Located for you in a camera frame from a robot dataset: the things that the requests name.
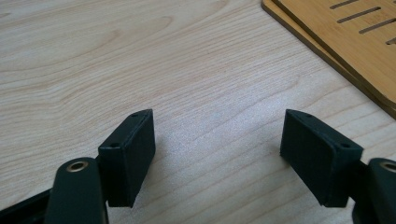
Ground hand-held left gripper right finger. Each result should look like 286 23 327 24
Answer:
279 108 364 209

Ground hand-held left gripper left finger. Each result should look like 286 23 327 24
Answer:
97 108 157 209

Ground slotted bamboo tray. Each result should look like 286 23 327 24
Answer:
261 0 396 119

